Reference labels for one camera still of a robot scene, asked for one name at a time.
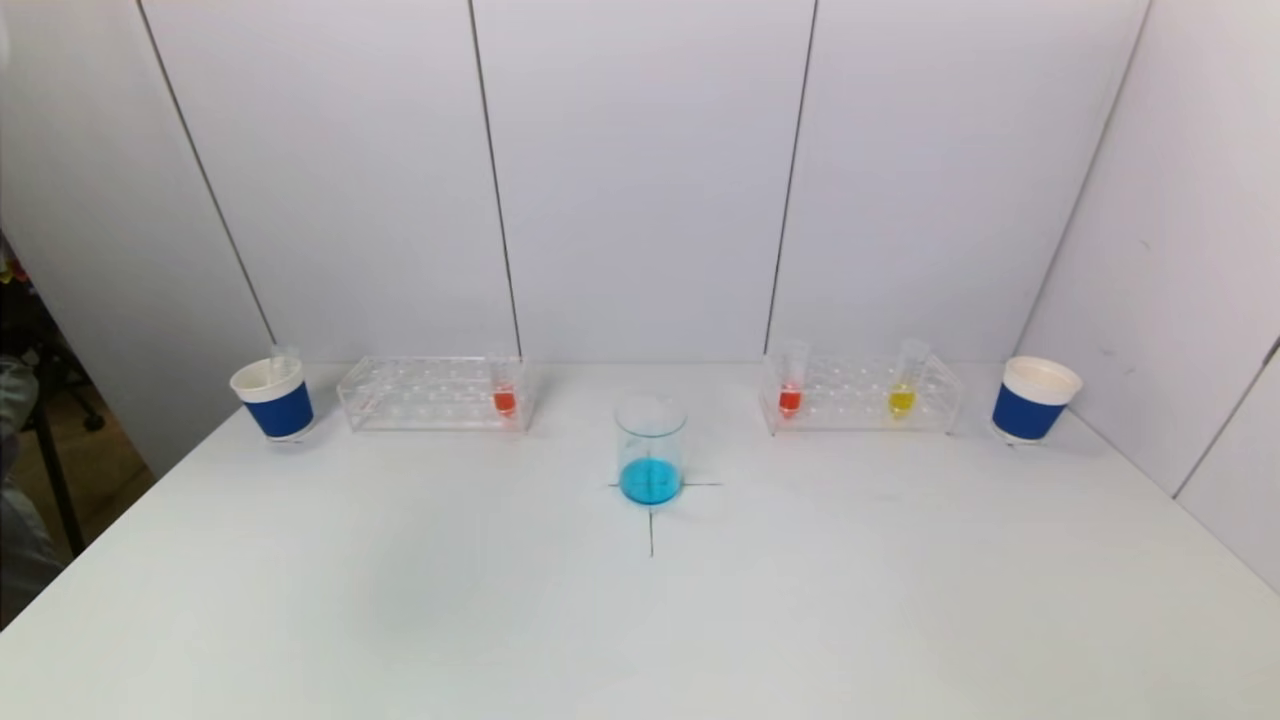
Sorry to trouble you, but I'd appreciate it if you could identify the clear glass beaker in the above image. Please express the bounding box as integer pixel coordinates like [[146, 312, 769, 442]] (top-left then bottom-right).
[[613, 392, 690, 508]]

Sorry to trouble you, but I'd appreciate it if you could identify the test tube with red pigment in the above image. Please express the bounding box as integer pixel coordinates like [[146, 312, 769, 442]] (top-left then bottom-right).
[[485, 350, 522, 419], [777, 337, 811, 419]]

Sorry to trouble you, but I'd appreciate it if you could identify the clear acrylic test tube rack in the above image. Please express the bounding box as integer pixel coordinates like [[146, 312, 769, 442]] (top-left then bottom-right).
[[334, 353, 534, 434], [761, 351, 968, 436]]

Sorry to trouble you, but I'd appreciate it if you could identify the test tube with yellow pigment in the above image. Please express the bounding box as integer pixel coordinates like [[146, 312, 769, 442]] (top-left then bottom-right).
[[887, 337, 935, 419]]

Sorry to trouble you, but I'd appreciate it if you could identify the blue and white paper cup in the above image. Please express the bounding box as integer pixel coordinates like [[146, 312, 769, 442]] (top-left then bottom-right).
[[228, 356, 316, 444], [990, 355, 1085, 445]]

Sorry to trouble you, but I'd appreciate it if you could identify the black tripod stand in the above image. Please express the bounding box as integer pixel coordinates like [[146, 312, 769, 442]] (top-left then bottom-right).
[[18, 340, 107, 557]]

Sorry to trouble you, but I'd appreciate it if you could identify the grey trouser leg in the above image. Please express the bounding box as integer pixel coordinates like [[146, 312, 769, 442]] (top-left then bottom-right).
[[0, 355, 63, 603]]

